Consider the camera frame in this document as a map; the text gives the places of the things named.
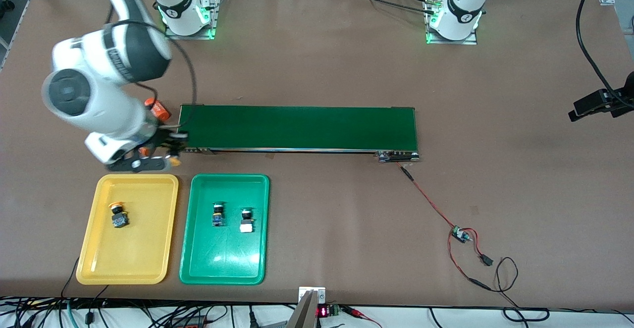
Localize black cable with plug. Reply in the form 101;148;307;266
87;285;109;325

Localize small metal bracket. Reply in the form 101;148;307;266
298;286;327;305

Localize thin black wire loop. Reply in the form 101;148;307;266
488;257;519;309

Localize thin red wire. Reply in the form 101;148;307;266
447;228;492;291

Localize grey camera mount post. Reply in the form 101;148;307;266
286;290;320;328

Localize teal cable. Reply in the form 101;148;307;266
64;300;80;328

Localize black table cable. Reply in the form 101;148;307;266
342;0;436;15

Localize red clip lead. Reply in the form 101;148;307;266
344;306;383;328

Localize thick black cable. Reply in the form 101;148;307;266
428;307;634;328

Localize yellow plastic tray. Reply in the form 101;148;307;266
76;174;179;285

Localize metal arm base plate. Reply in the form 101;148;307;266
424;0;479;46
163;0;220;40

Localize red black twisted wire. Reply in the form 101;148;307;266
395;162;459;230

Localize green plastic tray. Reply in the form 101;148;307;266
179;173;270;286

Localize green conveyor belt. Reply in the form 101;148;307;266
173;104;421;164

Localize thin black cable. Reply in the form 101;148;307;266
60;257;81;300

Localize tangled black cables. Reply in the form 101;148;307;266
0;296;298;328

